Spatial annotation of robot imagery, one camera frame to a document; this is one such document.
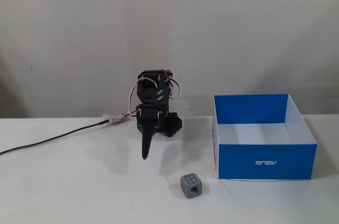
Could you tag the blue ASUS cardboard box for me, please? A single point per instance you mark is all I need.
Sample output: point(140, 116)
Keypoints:
point(265, 139)

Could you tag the gray 3D printed block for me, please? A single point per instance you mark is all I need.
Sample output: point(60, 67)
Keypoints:
point(189, 186)

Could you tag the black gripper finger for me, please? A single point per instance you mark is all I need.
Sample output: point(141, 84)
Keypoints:
point(145, 143)
point(152, 135)

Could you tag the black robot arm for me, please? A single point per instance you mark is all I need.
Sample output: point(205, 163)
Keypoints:
point(155, 86)

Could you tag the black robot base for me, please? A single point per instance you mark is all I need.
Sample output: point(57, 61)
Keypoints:
point(172, 125)

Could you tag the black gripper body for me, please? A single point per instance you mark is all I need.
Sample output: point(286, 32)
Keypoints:
point(149, 118)

